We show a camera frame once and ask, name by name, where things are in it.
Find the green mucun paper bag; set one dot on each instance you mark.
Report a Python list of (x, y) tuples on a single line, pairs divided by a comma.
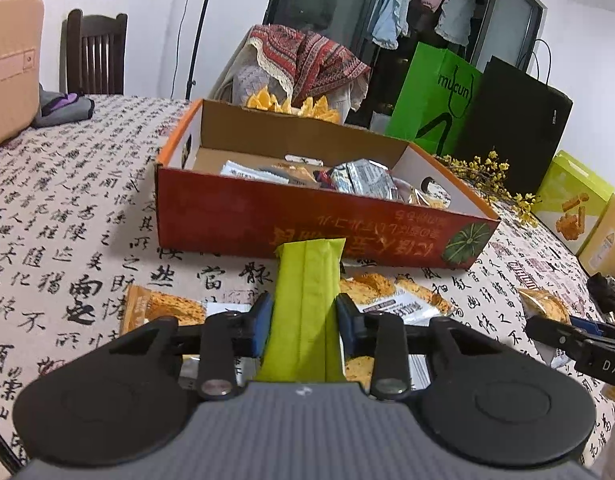
[(436, 97)]

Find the red cardboard pumpkin box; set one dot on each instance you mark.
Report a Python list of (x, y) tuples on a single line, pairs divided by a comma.
[(201, 210)]

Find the light green snack box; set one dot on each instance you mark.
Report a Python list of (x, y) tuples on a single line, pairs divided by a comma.
[(571, 200)]

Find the white brown snack packet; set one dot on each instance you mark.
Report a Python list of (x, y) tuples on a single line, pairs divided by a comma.
[(414, 303)]

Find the pink hard-shell suitcase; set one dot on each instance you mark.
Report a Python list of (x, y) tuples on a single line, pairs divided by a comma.
[(21, 23)]

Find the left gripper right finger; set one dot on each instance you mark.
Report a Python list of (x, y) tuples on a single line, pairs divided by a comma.
[(473, 395)]

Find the black paper bag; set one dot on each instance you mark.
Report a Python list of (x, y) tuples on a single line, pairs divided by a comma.
[(518, 117)]

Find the yellow dried flower branch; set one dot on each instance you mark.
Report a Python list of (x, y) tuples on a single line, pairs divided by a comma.
[(488, 175)]

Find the green snack bar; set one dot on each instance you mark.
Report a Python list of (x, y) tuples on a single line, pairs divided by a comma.
[(304, 344)]

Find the dark wooden chair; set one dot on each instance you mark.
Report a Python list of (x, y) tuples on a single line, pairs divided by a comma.
[(95, 53)]

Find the red patterned cloth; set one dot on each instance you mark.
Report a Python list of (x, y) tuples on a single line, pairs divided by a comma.
[(308, 65)]

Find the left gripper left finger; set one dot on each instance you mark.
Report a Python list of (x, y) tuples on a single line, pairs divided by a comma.
[(128, 398)]

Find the orange cracker packet right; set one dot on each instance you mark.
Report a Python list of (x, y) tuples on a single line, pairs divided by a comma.
[(539, 302)]

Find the black light stand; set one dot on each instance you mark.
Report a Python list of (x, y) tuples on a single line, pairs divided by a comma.
[(191, 78)]

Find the calligraphy print tablecloth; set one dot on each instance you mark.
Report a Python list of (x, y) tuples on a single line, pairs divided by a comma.
[(78, 226)]

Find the hanging light blue clothes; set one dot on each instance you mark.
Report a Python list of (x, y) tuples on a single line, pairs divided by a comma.
[(388, 23)]

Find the oat cracker packet left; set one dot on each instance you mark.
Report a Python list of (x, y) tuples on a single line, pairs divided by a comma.
[(143, 305)]

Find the grey purple folded cloth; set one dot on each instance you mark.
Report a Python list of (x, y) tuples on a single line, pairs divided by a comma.
[(57, 109)]

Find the hanging white garment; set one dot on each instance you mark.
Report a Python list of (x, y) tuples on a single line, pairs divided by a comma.
[(454, 22)]

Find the silver red snack packet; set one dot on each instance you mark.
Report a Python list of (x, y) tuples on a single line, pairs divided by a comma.
[(364, 177)]

